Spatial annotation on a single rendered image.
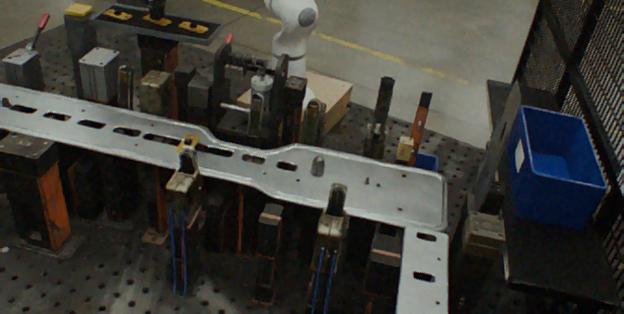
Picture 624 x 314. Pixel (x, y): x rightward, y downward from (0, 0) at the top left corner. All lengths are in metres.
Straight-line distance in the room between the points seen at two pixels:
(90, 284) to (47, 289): 0.10
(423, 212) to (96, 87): 0.95
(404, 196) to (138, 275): 0.72
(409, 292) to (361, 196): 0.29
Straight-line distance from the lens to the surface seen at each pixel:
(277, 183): 1.34
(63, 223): 1.61
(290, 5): 1.79
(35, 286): 1.58
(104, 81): 1.63
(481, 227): 1.26
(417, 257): 1.23
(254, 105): 1.48
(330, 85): 2.15
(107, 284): 1.54
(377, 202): 1.33
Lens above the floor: 1.86
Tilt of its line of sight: 35 degrees down
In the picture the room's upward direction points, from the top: 7 degrees clockwise
